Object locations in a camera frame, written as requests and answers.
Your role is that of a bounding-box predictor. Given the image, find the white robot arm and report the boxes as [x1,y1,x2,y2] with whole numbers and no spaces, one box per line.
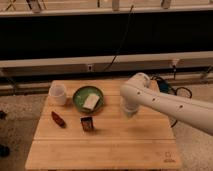
[120,73,213,136]

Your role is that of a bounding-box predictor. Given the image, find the white sponge block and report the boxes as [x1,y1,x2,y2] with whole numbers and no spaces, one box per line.
[83,93,100,110]

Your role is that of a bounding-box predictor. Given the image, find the green bowl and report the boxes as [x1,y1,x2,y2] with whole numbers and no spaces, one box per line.
[72,86,104,114]

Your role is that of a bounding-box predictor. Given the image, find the white plastic cup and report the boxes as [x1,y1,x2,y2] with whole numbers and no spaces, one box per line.
[49,84,67,106]

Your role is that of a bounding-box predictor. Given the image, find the dark red oblong object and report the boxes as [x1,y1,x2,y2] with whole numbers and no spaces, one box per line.
[51,111,66,128]

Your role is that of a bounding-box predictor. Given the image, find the white wall outlet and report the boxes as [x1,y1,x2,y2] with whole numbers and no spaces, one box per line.
[88,64,93,72]

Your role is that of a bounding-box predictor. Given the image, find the black cable on floor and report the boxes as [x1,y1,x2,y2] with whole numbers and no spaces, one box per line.
[150,75,193,100]

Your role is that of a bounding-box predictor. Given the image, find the black hanging cable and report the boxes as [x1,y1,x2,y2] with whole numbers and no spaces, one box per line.
[101,4,135,73]

